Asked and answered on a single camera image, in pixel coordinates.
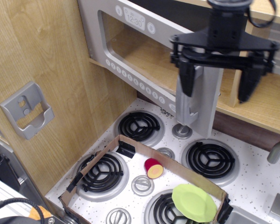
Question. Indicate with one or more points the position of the wooden shelf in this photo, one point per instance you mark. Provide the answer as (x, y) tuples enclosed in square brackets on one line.
[(262, 109)]

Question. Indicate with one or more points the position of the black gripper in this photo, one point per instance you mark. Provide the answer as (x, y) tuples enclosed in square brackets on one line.
[(225, 44)]

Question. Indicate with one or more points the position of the back left stove burner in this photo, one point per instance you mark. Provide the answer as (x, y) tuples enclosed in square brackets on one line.
[(142, 126)]

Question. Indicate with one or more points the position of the green toy plate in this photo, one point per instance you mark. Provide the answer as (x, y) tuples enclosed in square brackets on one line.
[(194, 203)]

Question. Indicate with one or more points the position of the silver stove knob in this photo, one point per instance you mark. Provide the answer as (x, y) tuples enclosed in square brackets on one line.
[(142, 185), (118, 216), (167, 152), (181, 131)]

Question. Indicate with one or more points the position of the silver sink basin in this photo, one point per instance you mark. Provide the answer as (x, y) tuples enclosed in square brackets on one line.
[(241, 216)]

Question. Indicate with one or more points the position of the back silver stove knob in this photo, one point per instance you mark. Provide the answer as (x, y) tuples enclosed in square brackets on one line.
[(181, 131)]

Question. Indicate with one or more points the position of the silver toy microwave door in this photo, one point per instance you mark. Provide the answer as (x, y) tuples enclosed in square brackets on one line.
[(131, 39)]

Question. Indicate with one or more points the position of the middle silver stove knob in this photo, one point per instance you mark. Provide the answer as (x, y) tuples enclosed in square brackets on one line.
[(167, 152)]

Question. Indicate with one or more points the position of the centre silver stove knob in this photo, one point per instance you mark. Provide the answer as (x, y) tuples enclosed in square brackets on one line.
[(142, 185)]

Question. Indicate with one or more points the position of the cardboard barrier frame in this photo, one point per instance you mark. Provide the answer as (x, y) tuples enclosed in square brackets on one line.
[(130, 183)]

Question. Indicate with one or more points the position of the front left stove burner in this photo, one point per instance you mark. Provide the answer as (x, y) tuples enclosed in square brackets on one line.
[(105, 180)]

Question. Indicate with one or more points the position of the grey wall phone holder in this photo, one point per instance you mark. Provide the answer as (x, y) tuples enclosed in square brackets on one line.
[(22, 103)]

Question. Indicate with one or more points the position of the black device at left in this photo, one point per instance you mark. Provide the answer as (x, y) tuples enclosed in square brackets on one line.
[(7, 174)]

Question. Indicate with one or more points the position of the hanging silver slotted spoon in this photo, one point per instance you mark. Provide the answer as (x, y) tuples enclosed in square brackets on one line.
[(167, 114)]

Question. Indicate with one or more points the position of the back right stove burner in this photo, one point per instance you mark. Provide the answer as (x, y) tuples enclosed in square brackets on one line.
[(212, 159)]

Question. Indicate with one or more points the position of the red toy fruit half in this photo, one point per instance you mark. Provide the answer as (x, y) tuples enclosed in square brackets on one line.
[(153, 168)]

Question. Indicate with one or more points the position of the stove burner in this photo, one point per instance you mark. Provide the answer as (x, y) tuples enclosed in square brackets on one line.
[(162, 210), (212, 159), (142, 126), (105, 180)]

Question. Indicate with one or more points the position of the front right stove burner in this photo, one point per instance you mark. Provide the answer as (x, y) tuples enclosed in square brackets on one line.
[(162, 210)]

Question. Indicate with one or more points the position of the front silver stove knob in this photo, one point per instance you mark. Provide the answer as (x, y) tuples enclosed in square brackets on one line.
[(118, 216)]

